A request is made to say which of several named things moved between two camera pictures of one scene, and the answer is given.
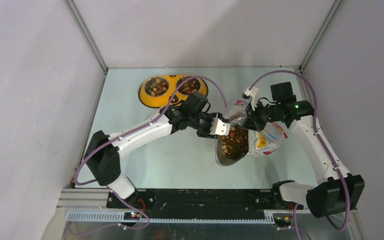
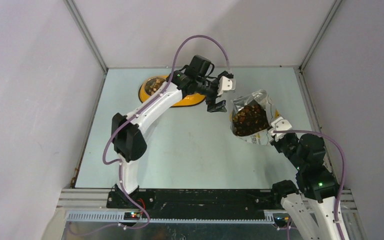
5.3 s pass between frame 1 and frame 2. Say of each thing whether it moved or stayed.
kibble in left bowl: stayed
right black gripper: moved
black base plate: stayed
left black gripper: moved
